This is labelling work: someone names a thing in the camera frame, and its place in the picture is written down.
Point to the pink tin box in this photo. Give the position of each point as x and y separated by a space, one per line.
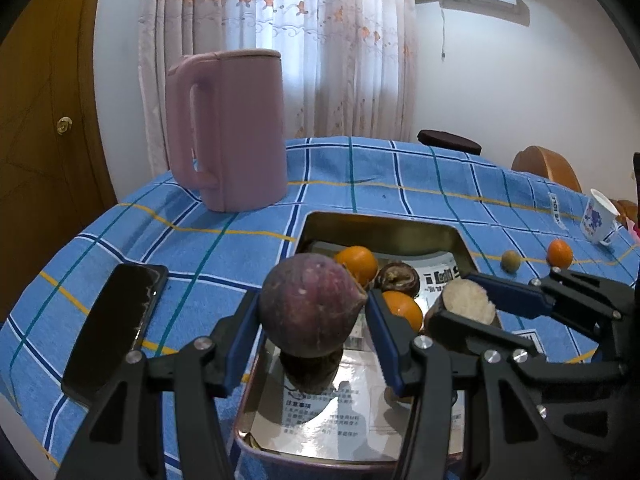
445 240

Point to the sheer floral curtain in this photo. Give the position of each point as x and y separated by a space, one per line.
280 25

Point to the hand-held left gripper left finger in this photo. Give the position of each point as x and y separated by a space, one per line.
240 345

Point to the brown wooden door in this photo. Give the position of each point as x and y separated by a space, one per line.
45 125

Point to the white cup with blue print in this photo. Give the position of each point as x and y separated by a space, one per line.
599 220

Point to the dark brown mangosteen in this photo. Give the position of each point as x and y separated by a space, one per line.
397 280

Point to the blue plaid tablecloth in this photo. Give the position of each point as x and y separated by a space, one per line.
200 240

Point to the brass door knob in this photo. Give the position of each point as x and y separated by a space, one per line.
63 124

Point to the small tan longan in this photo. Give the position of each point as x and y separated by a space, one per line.
510 261

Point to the dark round stool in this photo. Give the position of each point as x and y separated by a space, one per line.
449 141

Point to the black smartphone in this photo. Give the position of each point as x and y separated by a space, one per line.
115 330

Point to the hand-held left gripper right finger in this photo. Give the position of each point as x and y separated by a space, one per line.
387 355

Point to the purple sweet potato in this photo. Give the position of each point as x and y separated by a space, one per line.
305 305

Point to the pink electric kettle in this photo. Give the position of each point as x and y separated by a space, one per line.
235 130

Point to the orange tangerine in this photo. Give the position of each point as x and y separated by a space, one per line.
402 310
559 252
357 264

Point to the brown leather sofa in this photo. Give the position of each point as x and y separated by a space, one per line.
627 209

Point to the printed paper leaflet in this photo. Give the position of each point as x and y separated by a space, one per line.
442 276

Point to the cut brown root piece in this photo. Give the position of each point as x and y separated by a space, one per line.
467 300

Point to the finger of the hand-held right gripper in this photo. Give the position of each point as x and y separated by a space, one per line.
510 294
480 330

